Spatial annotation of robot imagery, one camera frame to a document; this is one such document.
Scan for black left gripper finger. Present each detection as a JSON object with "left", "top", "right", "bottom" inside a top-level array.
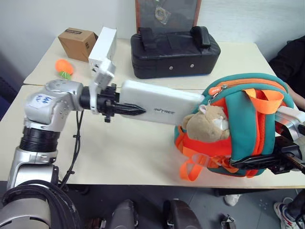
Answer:
[{"left": 116, "top": 103, "right": 147, "bottom": 118}]

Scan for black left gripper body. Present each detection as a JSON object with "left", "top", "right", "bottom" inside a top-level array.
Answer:
[{"left": 96, "top": 83, "right": 121, "bottom": 124}]

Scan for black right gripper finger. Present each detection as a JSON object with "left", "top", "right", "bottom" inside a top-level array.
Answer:
[{"left": 230, "top": 154, "right": 279, "bottom": 170}]

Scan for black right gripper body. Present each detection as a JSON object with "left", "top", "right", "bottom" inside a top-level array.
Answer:
[{"left": 270, "top": 136, "right": 305, "bottom": 175}]

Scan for long white box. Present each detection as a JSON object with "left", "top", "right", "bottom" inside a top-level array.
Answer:
[{"left": 118, "top": 80, "right": 206, "bottom": 126}]

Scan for orange and teal backpack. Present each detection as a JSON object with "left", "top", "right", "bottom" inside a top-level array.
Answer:
[{"left": 173, "top": 73, "right": 296, "bottom": 182}]

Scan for brown cardboard box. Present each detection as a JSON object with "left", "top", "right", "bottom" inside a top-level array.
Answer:
[{"left": 57, "top": 27, "right": 99, "bottom": 63}]

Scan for tall white carton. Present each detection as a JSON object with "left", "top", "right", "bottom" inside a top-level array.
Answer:
[{"left": 88, "top": 26, "right": 118, "bottom": 77}]

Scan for orange toy carrot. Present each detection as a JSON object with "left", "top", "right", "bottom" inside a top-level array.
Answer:
[{"left": 55, "top": 59, "right": 74, "bottom": 81}]

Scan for white sneaker with dark laces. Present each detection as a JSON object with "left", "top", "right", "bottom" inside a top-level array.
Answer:
[{"left": 273, "top": 197, "right": 305, "bottom": 229}]

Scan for tan plush toy animal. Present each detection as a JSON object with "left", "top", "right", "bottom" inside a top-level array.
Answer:
[{"left": 182, "top": 104, "right": 231, "bottom": 143}]

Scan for black padded case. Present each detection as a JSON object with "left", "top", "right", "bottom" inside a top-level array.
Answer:
[{"left": 130, "top": 26, "right": 222, "bottom": 80}]

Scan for person in black clothes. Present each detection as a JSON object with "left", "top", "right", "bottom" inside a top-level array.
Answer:
[{"left": 268, "top": 35, "right": 305, "bottom": 93}]

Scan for brown framed dark board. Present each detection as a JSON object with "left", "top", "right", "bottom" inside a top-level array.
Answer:
[{"left": 134, "top": 0, "right": 202, "bottom": 34}]

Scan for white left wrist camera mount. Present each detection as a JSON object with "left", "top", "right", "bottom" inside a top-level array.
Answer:
[{"left": 89, "top": 58, "right": 117, "bottom": 115}]

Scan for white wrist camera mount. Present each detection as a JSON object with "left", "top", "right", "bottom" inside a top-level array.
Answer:
[
  {"left": 273, "top": 105, "right": 305, "bottom": 139},
  {"left": 89, "top": 58, "right": 117, "bottom": 115}
]

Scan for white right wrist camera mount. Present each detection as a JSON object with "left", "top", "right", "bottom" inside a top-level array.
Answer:
[{"left": 273, "top": 105, "right": 305, "bottom": 139}]

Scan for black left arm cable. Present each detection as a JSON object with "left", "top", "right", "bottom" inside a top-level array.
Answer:
[{"left": 58, "top": 109, "right": 84, "bottom": 191}]

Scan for black cable bundle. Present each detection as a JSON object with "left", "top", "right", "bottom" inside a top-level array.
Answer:
[{"left": 1, "top": 179, "right": 82, "bottom": 229}]

